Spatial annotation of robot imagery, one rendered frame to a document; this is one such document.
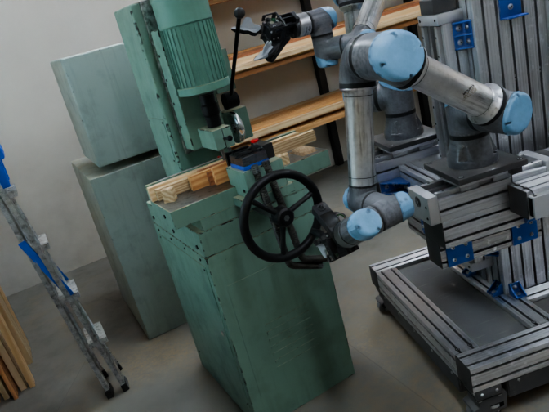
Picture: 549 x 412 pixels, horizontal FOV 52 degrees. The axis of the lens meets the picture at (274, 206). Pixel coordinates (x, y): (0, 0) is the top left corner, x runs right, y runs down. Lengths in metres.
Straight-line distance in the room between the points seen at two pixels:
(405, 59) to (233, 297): 0.97
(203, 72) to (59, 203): 2.51
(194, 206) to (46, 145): 2.45
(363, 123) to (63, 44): 2.89
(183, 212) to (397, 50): 0.81
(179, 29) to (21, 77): 2.36
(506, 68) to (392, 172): 0.56
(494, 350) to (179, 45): 1.38
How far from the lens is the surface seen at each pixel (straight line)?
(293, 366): 2.13
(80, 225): 4.22
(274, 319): 2.01
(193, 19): 1.82
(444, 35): 1.93
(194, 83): 1.83
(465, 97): 1.53
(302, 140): 2.09
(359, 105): 1.50
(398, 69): 1.36
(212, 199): 1.78
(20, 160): 4.11
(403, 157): 2.20
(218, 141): 1.89
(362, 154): 1.52
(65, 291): 2.45
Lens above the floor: 1.41
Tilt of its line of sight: 19 degrees down
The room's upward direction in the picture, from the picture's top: 15 degrees counter-clockwise
